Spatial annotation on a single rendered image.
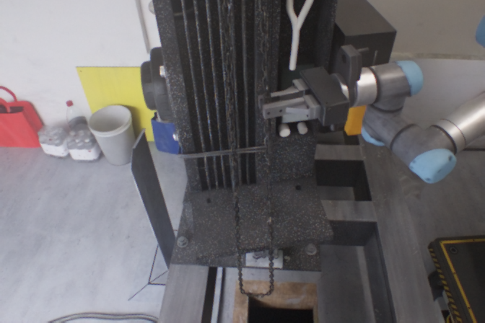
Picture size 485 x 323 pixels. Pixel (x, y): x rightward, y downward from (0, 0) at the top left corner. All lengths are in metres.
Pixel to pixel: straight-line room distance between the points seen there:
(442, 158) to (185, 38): 0.63
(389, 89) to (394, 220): 0.90
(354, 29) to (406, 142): 0.31
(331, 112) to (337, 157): 1.07
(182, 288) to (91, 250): 1.09
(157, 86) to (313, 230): 0.64
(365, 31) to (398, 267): 0.88
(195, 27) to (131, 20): 1.44
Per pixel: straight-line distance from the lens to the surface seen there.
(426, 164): 0.78
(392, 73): 0.78
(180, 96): 1.01
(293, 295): 2.09
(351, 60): 0.71
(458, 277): 1.98
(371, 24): 0.99
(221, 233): 1.20
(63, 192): 2.74
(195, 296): 1.37
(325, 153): 1.76
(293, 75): 1.07
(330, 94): 0.72
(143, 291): 2.15
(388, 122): 0.83
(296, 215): 1.23
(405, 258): 1.52
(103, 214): 2.51
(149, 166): 1.41
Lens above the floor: 1.91
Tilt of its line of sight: 44 degrees down
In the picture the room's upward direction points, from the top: 2 degrees counter-clockwise
